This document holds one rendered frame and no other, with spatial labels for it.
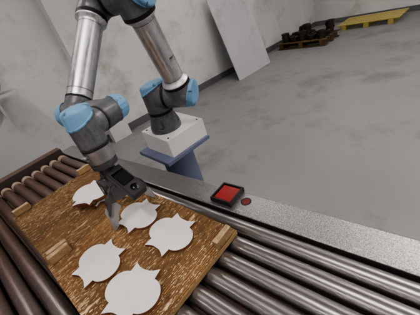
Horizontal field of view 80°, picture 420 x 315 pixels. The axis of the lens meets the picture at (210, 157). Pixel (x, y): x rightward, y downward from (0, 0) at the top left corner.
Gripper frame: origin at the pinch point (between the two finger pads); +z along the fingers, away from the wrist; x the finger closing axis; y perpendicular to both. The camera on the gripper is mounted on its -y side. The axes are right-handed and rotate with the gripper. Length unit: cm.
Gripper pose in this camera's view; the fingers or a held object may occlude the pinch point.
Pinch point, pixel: (138, 214)
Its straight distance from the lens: 81.3
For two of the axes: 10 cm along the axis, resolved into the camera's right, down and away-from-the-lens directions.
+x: -6.2, 5.4, -5.6
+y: -7.3, -1.5, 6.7
